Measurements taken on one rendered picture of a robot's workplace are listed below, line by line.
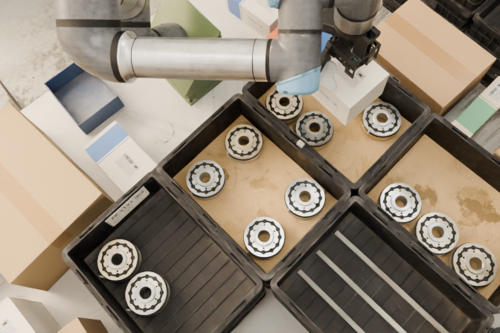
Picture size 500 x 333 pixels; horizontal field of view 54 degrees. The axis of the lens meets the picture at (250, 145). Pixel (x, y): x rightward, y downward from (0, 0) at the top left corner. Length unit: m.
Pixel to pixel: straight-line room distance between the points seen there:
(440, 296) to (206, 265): 0.57
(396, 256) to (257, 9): 0.86
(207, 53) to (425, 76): 0.75
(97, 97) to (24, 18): 1.34
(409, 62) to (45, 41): 1.92
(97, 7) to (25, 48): 1.90
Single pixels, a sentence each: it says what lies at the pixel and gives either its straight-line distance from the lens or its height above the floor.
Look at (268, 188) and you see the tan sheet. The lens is 1.30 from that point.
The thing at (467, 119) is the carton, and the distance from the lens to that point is 1.46.
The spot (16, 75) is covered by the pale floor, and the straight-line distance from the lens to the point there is 2.75.
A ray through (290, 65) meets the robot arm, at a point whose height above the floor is 1.36.
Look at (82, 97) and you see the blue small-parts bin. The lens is 1.67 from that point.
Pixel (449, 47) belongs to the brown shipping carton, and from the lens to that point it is 1.51.
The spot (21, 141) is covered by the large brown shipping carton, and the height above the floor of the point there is 0.90.
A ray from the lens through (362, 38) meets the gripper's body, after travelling 0.93.
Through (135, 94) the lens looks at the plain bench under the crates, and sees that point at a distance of 1.62.
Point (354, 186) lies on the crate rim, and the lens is 1.21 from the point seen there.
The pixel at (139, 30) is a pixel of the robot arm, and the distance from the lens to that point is 1.35.
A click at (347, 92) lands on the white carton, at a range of 1.06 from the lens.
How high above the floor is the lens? 2.07
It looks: 68 degrees down
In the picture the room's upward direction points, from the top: 11 degrees counter-clockwise
